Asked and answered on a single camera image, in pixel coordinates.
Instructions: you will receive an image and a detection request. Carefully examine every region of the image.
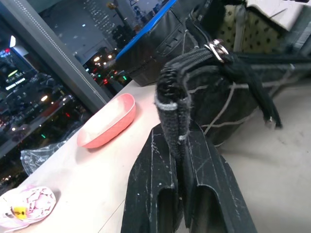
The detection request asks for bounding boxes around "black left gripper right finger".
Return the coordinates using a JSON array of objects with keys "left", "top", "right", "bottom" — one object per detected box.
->
[{"left": 181, "top": 122, "right": 258, "bottom": 233}]

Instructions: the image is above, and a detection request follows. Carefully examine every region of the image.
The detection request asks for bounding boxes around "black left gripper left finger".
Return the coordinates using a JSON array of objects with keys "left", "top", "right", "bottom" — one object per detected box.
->
[{"left": 121, "top": 126, "right": 180, "bottom": 233}]

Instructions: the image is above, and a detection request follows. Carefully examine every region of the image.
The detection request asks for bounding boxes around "black grid pouch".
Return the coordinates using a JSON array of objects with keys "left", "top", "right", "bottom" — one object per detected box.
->
[{"left": 154, "top": 40, "right": 311, "bottom": 168}]

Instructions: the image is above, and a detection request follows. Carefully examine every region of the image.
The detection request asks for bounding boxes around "pink patterned pouch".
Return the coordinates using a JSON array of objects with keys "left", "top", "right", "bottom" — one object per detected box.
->
[{"left": 0, "top": 185, "right": 57, "bottom": 231}]

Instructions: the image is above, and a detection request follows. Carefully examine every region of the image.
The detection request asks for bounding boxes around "pink oval plastic tray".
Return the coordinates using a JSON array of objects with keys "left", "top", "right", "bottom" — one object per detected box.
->
[{"left": 77, "top": 93, "right": 136, "bottom": 149}]

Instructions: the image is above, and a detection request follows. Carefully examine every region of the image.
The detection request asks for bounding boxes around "clear plastic bag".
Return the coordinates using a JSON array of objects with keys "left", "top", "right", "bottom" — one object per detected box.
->
[{"left": 20, "top": 121, "right": 81, "bottom": 176}]

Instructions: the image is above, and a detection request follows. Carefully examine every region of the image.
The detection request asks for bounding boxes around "black bin with blue rim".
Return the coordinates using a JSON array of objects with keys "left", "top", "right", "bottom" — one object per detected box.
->
[{"left": 115, "top": 0, "right": 209, "bottom": 86}]

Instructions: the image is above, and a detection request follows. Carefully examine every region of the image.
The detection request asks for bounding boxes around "dotted beige fabric bag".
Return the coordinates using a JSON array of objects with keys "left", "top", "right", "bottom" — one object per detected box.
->
[{"left": 217, "top": 4, "right": 297, "bottom": 54}]

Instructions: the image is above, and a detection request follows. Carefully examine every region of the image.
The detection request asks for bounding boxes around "white paper sheet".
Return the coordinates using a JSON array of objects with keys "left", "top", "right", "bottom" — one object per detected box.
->
[{"left": 245, "top": 0, "right": 306, "bottom": 31}]

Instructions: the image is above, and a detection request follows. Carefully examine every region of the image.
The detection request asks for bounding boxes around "grey window frame post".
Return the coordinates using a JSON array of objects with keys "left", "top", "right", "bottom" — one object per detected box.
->
[{"left": 0, "top": 0, "right": 113, "bottom": 106}]

